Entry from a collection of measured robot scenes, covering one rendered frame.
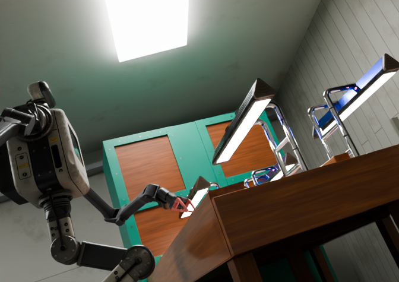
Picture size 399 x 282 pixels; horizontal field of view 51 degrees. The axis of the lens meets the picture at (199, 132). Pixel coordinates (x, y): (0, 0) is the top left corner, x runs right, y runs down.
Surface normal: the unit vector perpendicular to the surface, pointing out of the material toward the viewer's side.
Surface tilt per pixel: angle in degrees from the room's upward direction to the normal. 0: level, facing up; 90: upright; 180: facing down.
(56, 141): 90
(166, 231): 90
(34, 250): 90
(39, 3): 180
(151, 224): 90
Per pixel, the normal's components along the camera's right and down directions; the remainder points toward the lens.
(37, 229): 0.05, -0.40
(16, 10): 0.33, 0.88
